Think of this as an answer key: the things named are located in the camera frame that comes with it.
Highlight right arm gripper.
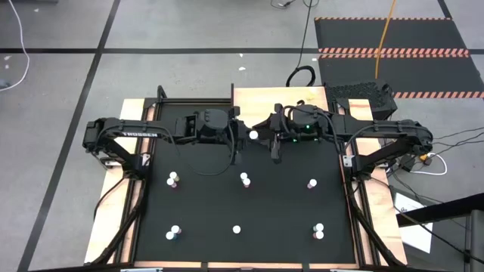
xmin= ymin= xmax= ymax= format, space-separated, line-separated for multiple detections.
xmin=257 ymin=104 xmax=294 ymax=165

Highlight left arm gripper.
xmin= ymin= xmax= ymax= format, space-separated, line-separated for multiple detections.
xmin=196 ymin=106 xmax=249 ymax=165

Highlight wooden shelf black legs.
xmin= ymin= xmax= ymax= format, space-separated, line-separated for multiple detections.
xmin=230 ymin=83 xmax=334 ymax=144

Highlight black table mat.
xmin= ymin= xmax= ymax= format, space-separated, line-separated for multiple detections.
xmin=134 ymin=101 xmax=358 ymax=264

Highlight black perforated box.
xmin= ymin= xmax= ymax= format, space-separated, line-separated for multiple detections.
xmin=324 ymin=79 xmax=399 ymax=121

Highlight black orange-striped floor mat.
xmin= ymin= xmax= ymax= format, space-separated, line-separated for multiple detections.
xmin=314 ymin=17 xmax=484 ymax=100

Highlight white paper sheet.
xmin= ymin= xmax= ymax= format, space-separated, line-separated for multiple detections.
xmin=392 ymin=191 xmax=434 ymax=254

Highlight black beam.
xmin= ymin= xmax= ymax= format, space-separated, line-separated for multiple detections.
xmin=396 ymin=193 xmax=484 ymax=227

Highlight black hanging cable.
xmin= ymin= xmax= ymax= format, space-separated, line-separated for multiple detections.
xmin=285 ymin=0 xmax=317 ymax=88

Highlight yellow hanging cable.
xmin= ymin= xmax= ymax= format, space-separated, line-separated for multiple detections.
xmin=374 ymin=0 xmax=398 ymax=79

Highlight white cable loop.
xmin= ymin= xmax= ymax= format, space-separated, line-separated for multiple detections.
xmin=410 ymin=152 xmax=448 ymax=177

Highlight white floor cable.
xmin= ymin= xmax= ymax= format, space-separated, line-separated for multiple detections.
xmin=0 ymin=0 xmax=31 ymax=91

